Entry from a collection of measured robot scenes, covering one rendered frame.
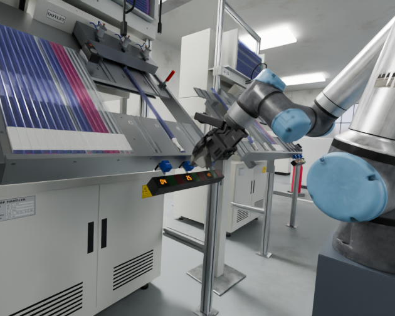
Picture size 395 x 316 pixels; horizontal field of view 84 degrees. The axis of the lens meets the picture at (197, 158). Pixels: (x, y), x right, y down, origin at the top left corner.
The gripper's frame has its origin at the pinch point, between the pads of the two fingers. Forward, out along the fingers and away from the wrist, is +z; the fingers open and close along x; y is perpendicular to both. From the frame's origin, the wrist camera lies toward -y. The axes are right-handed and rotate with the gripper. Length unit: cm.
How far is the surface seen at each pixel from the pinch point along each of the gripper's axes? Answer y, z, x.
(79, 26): -65, -4, -17
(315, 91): -248, -70, 883
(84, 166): -2.3, 2.4, -33.4
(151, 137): -12.1, 1.6, -9.4
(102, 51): -56, -2, -11
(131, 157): -2.3, -0.1, -22.7
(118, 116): -20.6, 1.6, -17.5
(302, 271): 63, 38, 91
